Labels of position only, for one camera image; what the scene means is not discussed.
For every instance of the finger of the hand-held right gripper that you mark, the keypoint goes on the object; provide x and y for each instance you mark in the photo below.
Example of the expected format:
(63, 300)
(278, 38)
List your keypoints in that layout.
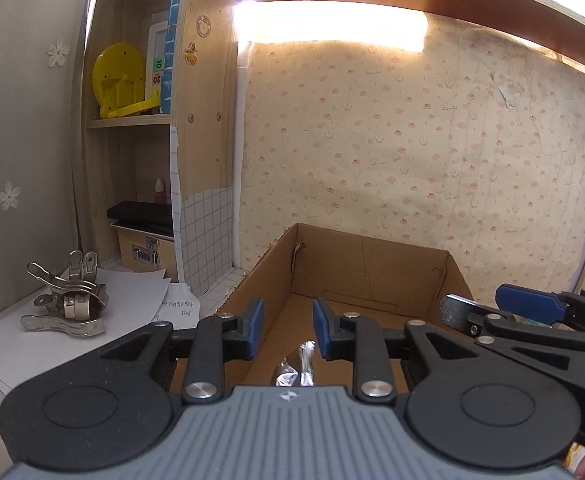
(494, 321)
(527, 304)

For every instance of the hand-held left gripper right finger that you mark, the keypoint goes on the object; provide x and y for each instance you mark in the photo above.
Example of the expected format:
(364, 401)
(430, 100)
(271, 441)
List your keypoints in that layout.
(322, 330)

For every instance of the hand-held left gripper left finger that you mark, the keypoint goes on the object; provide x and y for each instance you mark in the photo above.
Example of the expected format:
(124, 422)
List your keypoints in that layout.
(255, 322)

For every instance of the brown cardboard box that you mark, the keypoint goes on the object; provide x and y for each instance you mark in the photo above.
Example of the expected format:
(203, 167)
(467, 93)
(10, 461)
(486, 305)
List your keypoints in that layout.
(372, 270)

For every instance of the white grid desktop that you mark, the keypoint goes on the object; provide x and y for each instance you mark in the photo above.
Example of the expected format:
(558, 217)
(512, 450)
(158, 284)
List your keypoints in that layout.
(212, 290)

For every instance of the handwritten white paper sheet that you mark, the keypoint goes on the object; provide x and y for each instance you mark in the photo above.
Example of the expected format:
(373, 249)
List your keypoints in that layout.
(177, 305)

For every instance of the tan combination lock box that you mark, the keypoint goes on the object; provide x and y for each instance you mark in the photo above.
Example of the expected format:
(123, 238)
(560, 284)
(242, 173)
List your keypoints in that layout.
(145, 252)

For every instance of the small red bottle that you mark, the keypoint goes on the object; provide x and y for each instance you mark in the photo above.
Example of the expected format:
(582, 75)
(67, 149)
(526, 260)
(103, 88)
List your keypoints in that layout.
(160, 192)

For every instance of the black pouch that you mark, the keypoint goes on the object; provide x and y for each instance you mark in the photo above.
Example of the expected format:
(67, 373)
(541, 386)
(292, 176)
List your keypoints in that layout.
(137, 212)

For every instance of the silver metal clip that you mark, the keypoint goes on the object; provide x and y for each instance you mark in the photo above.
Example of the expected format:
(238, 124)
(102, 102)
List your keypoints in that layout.
(80, 292)
(72, 327)
(90, 262)

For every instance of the torn tape patch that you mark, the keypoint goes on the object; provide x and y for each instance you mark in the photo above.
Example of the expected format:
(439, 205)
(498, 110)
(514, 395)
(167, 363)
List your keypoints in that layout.
(507, 91)

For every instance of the wooden shelf unit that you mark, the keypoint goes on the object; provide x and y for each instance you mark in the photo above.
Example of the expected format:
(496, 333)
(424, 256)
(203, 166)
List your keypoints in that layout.
(207, 110)

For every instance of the blue corrugated plastic sheet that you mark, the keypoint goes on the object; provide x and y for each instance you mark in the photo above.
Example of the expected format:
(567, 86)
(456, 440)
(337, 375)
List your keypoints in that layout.
(170, 60)

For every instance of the yellow bear sticker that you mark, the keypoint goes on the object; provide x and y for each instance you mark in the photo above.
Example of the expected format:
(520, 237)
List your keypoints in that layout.
(190, 54)

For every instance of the grey flower curtain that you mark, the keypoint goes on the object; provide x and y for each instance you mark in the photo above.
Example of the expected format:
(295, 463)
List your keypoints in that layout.
(22, 160)

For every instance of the yellow plastic round holder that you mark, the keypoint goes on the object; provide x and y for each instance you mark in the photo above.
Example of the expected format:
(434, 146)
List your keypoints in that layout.
(117, 65)

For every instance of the white desk calendar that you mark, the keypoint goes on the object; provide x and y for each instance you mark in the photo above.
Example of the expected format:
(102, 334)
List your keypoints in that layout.
(155, 40)

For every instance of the round bear sticker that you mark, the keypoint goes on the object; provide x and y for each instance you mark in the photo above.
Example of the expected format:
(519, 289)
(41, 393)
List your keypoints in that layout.
(203, 26)

